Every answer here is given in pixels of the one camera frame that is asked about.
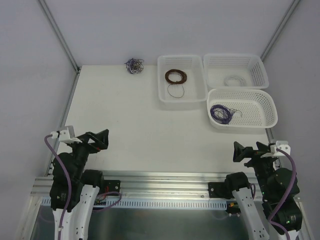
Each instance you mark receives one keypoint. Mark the white basket with purple cables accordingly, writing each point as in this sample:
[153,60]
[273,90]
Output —
[253,109]

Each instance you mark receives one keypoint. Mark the white basket with brown cables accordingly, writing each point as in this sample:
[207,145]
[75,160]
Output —
[181,79]

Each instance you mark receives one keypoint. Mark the left aluminium frame post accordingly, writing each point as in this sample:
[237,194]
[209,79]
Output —
[48,14]

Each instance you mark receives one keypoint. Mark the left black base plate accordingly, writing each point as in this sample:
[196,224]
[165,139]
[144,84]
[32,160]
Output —
[111,187]

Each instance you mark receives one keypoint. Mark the aluminium frame post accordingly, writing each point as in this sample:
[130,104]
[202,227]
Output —
[48,14]
[280,28]

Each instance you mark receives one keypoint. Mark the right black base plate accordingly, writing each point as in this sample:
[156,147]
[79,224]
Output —
[217,190]

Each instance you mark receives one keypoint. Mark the aluminium mounting rail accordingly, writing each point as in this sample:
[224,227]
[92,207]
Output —
[164,185]

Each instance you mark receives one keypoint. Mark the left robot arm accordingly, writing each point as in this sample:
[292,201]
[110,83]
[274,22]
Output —
[74,188]

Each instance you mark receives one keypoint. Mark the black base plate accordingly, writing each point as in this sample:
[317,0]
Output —
[217,190]
[111,187]

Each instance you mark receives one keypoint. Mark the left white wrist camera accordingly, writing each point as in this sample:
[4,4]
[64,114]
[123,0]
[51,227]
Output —
[65,135]

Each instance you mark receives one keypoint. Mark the right aluminium frame post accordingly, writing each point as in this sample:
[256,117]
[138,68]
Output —
[280,28]

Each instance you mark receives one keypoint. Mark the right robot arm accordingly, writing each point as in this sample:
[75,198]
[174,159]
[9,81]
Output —
[276,175]

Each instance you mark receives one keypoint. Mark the white slotted cable duct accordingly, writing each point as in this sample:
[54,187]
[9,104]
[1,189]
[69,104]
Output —
[179,204]

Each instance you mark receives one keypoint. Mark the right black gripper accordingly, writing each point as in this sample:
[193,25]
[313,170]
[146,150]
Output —
[254,153]

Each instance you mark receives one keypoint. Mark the white basket with white cable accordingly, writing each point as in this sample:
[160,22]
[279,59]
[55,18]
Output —
[235,70]

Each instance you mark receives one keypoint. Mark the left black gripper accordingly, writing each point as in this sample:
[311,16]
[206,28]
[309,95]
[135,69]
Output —
[88,142]

